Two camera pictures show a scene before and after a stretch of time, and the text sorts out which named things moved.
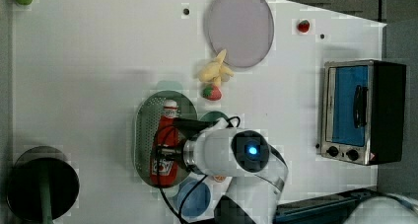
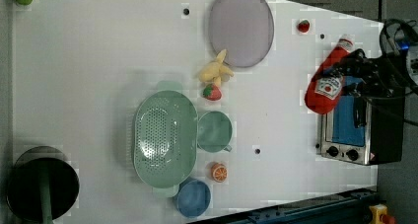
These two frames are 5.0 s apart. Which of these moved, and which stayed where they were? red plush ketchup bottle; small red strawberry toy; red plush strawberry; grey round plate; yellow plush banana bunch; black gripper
Moved: red plush ketchup bottle; black gripper
Stayed: yellow plush banana bunch; small red strawberry toy; grey round plate; red plush strawberry
